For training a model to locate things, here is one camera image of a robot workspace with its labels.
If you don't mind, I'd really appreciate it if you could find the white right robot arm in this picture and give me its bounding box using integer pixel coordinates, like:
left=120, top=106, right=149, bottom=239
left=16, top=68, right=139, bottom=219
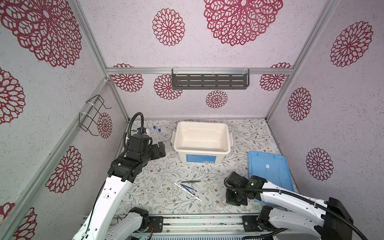
left=224, top=172, right=354, bottom=240

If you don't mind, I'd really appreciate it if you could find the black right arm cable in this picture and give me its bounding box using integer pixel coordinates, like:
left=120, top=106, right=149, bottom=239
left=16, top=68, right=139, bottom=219
left=223, top=179, right=370, bottom=240

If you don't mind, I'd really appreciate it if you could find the white plastic bin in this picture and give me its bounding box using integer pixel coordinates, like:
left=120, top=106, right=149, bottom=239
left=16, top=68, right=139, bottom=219
left=171, top=122, right=234, bottom=165

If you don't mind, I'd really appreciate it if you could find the black wire wall rack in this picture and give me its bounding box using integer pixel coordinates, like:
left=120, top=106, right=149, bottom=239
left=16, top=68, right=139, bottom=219
left=79, top=95, right=113, bottom=139

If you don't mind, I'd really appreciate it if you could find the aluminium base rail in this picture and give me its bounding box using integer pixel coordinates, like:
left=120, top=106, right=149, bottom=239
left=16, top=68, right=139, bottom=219
left=76, top=213, right=271, bottom=236

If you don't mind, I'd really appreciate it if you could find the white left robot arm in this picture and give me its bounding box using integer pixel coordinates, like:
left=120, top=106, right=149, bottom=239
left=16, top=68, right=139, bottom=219
left=73, top=151, right=154, bottom=240

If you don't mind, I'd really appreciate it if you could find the blue plastic bin lid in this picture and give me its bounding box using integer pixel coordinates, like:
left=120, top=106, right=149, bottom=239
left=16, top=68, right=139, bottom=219
left=248, top=151, right=295, bottom=192

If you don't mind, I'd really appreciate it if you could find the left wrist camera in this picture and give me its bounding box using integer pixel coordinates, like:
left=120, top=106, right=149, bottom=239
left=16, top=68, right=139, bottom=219
left=128, top=128, right=153, bottom=153

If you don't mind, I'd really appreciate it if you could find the dark grey wall shelf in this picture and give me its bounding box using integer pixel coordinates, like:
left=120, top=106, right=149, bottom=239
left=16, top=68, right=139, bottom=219
left=171, top=69, right=250, bottom=90

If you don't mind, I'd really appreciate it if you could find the thin blue capped test tube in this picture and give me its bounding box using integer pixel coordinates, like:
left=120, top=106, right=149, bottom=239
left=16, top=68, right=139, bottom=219
left=158, top=129, right=164, bottom=142

